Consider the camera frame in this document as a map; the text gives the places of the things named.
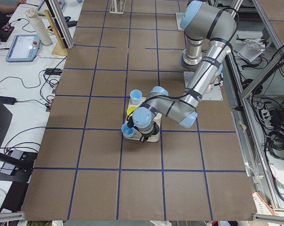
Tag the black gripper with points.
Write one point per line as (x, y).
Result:
(155, 130)

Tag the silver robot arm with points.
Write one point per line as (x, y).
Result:
(209, 31)

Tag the blue plastic cup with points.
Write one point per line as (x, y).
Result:
(127, 131)
(135, 97)

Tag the yellow plastic cup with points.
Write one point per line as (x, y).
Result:
(130, 110)

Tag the cream plastic tray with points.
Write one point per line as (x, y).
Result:
(156, 136)

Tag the wooden mug tree stand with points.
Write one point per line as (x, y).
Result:
(59, 48)

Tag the white cylinder bottle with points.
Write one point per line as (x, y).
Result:
(39, 27)

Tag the black power adapter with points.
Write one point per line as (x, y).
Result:
(8, 100)

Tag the blue teach pendant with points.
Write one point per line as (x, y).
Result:
(24, 48)

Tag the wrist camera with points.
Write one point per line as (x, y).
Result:
(130, 122)

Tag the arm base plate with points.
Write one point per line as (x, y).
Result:
(213, 92)
(178, 17)

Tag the white wire cup rack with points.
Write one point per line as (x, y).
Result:
(117, 6)

